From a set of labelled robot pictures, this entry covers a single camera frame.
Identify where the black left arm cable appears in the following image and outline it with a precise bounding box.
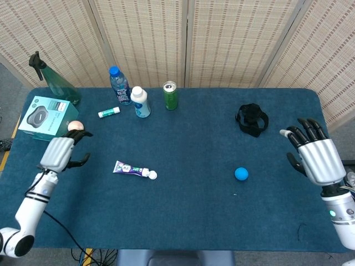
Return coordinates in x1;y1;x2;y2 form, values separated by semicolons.
24;169;87;254

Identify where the black strap brace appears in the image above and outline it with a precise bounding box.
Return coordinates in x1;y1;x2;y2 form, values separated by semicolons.
235;103;269;138

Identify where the white green glue stick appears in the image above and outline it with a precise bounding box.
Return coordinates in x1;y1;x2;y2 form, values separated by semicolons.
98;106;121;119

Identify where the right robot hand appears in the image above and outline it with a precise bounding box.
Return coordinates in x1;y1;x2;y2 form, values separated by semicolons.
279;117;347;186

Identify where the teal cardboard product box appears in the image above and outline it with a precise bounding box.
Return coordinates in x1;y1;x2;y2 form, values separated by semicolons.
18;95;79;142

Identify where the bamboo folding screen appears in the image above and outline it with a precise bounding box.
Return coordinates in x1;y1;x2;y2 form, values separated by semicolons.
0;0;355;127

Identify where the clear drink bottle blue cap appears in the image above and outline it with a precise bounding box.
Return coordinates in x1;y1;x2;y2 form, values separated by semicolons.
109;65;133;106

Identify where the floor cable bundle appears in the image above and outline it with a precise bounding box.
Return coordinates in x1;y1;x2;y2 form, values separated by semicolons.
70;247;119;266

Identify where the green glass spray bottle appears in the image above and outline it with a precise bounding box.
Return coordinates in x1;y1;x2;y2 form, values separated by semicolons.
28;51;82;106

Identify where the beige egg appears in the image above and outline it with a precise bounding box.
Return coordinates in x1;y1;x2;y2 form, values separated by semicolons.
68;120;85;132

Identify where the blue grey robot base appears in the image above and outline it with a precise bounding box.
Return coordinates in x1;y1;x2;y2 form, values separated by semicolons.
116;249;236;266

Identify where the blue foam ball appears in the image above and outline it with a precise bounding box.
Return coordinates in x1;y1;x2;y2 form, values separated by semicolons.
234;167;249;181

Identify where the green drink can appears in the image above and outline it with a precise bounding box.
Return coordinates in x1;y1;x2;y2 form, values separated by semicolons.
163;80;179;111

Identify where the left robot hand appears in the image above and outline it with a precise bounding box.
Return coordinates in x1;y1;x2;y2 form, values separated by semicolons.
38;129;94;173

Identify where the purple toothpaste tube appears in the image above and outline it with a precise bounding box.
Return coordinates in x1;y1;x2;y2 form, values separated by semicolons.
112;160;158;180

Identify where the white milk bottle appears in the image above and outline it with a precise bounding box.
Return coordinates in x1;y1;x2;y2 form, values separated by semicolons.
130;86;151;119

